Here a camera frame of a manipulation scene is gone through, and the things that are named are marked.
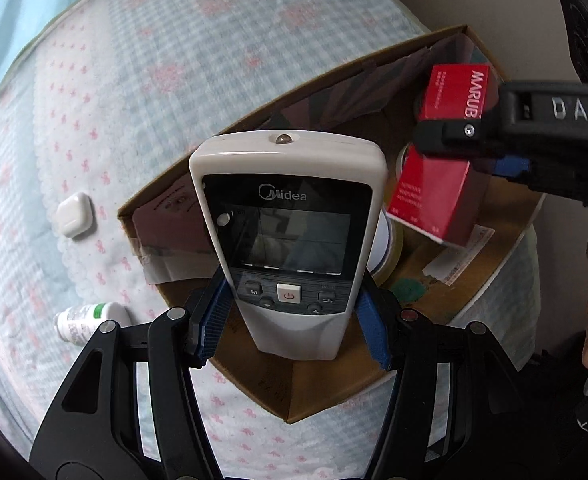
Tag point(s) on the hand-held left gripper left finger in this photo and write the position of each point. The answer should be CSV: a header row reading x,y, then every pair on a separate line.
x,y
213,320

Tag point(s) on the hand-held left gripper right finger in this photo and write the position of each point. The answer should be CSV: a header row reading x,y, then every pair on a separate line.
x,y
374,330

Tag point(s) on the roll of clear tape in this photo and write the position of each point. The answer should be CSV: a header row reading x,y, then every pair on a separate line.
x,y
391,245

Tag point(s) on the white medicine bottle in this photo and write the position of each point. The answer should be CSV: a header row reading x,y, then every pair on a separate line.
x,y
86,322

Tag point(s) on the white earbuds case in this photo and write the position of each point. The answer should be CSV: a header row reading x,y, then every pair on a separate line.
x,y
76,214

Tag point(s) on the light blue hanging cloth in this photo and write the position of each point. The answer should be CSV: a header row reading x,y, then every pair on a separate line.
x,y
13,35

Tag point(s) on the white air conditioner remote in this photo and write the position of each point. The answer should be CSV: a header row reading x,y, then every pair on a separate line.
x,y
284,185

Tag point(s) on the red carton box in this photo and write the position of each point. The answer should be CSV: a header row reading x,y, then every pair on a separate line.
x,y
434,195

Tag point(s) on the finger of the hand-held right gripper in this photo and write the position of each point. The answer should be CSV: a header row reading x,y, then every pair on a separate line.
x,y
564,182
514,135

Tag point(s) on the cardboard box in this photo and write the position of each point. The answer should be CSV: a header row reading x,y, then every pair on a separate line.
x,y
324,390

